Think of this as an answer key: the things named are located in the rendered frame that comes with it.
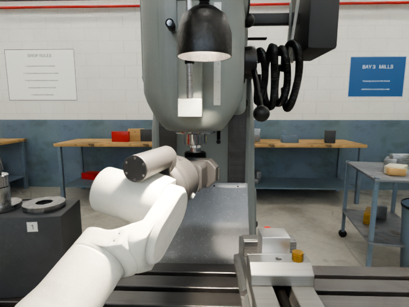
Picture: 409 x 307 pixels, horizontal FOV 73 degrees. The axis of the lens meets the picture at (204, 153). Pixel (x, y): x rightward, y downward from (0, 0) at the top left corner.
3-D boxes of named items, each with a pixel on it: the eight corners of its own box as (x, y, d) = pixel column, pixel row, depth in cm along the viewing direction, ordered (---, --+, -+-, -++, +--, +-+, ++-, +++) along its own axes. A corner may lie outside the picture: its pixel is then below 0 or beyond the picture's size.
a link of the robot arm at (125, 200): (187, 217, 46) (156, 250, 35) (130, 199, 49) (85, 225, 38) (199, 150, 44) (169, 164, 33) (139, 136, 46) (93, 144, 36)
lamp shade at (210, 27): (187, 49, 32) (187, -10, 31) (170, 59, 38) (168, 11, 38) (241, 53, 35) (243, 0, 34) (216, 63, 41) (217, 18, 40)
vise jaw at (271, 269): (314, 286, 55) (315, 267, 54) (250, 285, 55) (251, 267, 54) (304, 269, 61) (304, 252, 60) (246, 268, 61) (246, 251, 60)
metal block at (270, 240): (289, 264, 60) (290, 237, 59) (261, 264, 60) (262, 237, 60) (282, 251, 66) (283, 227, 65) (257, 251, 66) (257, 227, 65)
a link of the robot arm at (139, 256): (188, 210, 42) (143, 296, 32) (136, 194, 44) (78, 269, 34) (188, 178, 38) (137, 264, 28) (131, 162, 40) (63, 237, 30)
